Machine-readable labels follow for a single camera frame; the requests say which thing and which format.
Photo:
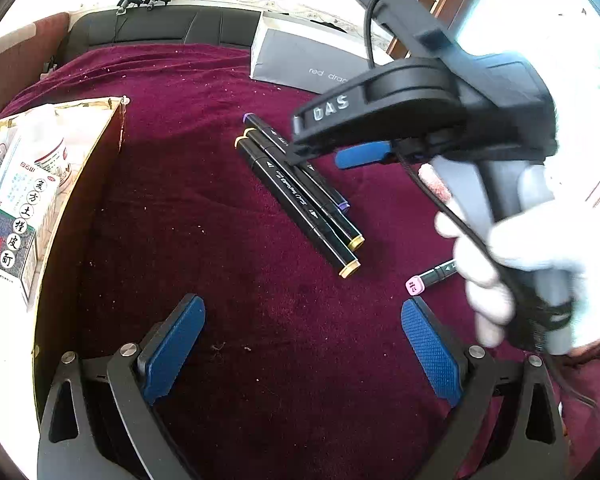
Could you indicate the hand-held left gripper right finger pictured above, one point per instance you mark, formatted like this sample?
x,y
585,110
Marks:
x,y
430,355

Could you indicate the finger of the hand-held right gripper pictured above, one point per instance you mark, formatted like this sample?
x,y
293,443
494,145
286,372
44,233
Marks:
x,y
305,152
360,156

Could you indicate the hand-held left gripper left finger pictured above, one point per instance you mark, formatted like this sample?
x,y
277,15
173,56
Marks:
x,y
175,350

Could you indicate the black marker yellow cap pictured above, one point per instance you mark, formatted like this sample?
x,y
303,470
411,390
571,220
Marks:
x,y
342,225
290,195

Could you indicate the black marker purple cap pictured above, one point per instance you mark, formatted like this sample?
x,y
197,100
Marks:
x,y
265,127

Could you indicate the black marker pink cap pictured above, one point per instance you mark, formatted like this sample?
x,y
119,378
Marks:
x,y
430,277

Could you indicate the brown cardboard collecting box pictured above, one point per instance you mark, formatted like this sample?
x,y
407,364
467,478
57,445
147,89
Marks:
x,y
80,200

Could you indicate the white blue medicine box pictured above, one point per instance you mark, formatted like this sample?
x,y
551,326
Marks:
x,y
25,210

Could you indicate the white bottle pink label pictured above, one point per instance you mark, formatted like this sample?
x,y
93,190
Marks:
x,y
55,160

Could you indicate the person's right hand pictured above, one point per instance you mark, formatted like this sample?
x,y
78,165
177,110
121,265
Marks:
x,y
580,240

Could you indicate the large grey cardboard box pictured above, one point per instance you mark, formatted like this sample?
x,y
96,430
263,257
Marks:
x,y
290,55

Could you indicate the burgundy tablecloth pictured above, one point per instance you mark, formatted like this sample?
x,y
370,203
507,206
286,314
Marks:
x,y
205,235

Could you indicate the black leather seat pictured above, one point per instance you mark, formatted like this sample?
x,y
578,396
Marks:
x,y
155,30

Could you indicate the maroon upholstered chair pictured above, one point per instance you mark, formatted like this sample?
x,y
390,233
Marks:
x,y
25,45

